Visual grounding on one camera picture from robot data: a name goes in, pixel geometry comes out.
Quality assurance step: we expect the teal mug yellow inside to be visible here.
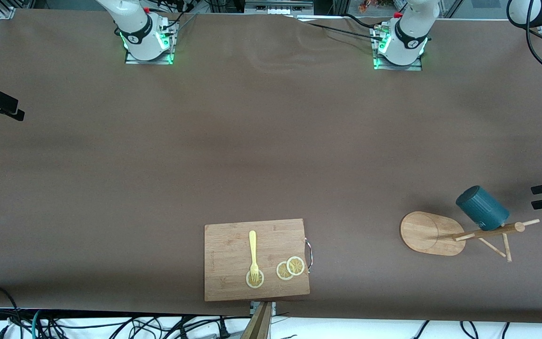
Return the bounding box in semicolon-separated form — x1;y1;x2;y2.
455;185;510;232

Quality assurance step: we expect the wooden mug rack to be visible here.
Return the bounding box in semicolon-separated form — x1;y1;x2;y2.
400;211;541;263

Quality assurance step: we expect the lemon slice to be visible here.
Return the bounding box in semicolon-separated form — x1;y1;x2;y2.
276;261;295;281
246;269;265;289
286;256;305;276

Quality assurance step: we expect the brown table cover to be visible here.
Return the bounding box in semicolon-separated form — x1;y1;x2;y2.
0;8;542;325

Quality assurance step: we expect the wooden cutting board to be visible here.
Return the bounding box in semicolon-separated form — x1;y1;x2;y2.
204;218;311;302

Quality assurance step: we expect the yellow plastic fork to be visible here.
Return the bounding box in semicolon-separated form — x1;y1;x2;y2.
248;230;260;285

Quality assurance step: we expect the grey power strip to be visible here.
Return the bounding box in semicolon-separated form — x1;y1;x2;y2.
245;0;314;15

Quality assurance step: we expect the aluminium cell frame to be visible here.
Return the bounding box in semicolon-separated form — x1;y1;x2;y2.
0;0;464;19

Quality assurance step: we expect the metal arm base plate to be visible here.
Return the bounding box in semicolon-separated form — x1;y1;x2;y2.
124;21;178;65
370;26;423;72

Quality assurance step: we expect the teal floor cable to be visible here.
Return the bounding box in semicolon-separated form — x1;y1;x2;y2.
30;309;47;339

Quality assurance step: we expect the tangled black cable bundle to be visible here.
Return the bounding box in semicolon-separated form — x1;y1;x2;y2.
0;313;234;339

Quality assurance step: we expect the metal cutting board handle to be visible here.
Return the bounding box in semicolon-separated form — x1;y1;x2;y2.
303;238;314;274

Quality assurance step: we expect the black cable on table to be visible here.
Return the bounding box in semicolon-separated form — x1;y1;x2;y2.
295;14;387;42

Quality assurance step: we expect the small metal bracket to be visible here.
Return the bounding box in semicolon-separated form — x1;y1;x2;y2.
250;301;277;317

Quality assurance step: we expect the wooden post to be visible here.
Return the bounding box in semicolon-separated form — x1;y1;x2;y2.
240;302;272;339

